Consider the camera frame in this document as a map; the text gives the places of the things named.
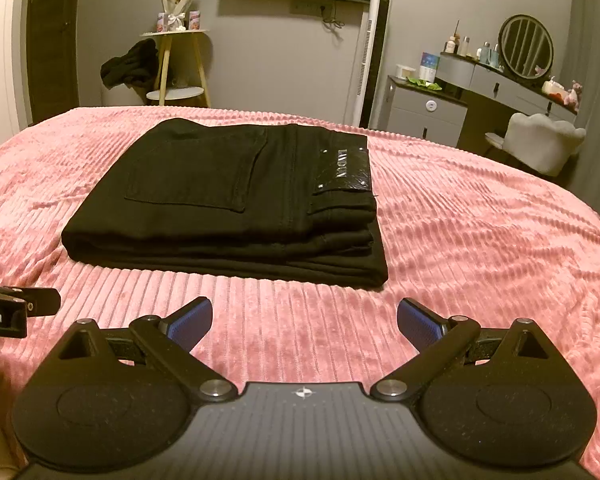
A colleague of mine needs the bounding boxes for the grey vanity table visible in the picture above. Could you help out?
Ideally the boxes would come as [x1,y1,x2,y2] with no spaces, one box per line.
[437,53,579,151]

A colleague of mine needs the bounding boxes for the round black-framed mirror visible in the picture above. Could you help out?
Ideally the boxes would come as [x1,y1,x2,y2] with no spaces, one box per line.
[498,14,555,79]

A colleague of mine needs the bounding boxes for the black clothes pile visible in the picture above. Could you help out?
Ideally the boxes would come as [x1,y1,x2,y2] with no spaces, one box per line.
[100,38,160,89]

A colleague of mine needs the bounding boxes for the black pants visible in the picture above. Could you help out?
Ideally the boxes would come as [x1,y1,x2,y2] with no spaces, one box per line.
[61,119,390,289]

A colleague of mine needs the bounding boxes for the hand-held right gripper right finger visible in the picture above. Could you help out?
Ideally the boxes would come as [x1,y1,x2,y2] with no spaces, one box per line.
[369,297,556,403]

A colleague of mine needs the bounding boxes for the pink plush toy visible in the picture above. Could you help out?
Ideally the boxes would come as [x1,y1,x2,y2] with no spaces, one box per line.
[564,80,584,109]

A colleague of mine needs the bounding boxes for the wooden round side table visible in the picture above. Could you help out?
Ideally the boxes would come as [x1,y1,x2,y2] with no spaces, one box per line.
[140,29,212,108]

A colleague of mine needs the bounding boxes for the dark wooden door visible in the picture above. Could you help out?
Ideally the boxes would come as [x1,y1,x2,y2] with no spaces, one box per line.
[27,0,81,124]

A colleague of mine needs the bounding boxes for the pink ribbed blanket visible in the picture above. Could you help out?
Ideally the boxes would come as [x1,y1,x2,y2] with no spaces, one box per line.
[0,105,600,480]

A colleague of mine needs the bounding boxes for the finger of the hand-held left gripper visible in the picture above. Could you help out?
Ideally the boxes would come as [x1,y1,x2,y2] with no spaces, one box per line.
[0,283,62,319]

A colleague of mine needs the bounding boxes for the blue and white box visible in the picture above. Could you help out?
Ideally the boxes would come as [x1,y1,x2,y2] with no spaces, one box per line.
[420,52,440,84]

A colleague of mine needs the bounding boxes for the white fluffy chair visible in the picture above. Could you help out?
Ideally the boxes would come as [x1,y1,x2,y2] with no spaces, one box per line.
[484,112,587,177]

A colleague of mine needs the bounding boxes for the grey drawer cabinet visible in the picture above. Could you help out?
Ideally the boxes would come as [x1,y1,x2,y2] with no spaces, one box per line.
[386,75,469,147]

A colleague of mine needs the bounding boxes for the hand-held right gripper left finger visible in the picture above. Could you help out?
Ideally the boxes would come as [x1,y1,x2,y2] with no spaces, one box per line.
[55,296,238,403]

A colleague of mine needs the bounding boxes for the white round basket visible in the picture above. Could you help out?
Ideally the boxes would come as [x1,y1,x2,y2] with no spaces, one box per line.
[102,80,152,107]

